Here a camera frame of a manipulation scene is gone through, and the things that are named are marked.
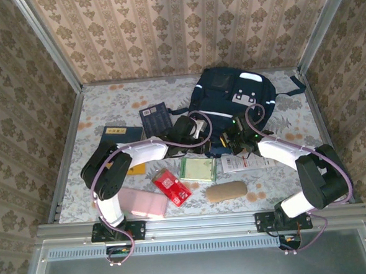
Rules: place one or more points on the white packet with red stripe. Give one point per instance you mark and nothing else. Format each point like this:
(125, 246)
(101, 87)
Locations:
(234, 165)

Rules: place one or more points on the green notepad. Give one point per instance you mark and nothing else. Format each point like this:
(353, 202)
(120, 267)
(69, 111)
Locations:
(197, 170)

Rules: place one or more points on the navy book with barcode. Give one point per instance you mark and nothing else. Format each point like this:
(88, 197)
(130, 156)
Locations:
(155, 120)

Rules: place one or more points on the tan fabric pouch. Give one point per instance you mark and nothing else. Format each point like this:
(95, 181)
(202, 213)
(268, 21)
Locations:
(226, 191)

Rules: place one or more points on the navy blue backpack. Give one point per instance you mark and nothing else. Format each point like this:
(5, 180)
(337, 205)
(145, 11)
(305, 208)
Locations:
(229, 87)

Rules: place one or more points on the pink pencil case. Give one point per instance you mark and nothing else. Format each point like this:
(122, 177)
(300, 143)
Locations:
(146, 204)

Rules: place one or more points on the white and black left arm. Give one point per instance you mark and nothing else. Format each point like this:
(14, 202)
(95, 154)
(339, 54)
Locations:
(108, 179)

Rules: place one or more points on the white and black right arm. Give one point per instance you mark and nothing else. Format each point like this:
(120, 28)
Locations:
(316, 181)

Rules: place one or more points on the grey metal tray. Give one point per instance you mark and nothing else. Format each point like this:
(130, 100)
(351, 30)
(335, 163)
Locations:
(209, 269)

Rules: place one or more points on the aluminium mounting rail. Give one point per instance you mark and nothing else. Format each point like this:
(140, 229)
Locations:
(201, 226)

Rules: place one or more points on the aluminium table side rail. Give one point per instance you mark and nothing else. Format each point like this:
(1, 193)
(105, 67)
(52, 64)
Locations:
(66, 150)
(316, 113)

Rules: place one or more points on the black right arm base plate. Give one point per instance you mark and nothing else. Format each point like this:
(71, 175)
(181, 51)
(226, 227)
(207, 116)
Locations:
(262, 222)

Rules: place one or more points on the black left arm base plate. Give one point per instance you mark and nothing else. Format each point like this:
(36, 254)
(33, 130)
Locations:
(137, 230)

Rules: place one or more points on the aluminium frame post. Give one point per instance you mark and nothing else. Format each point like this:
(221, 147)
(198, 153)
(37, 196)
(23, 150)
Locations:
(47, 42)
(323, 26)

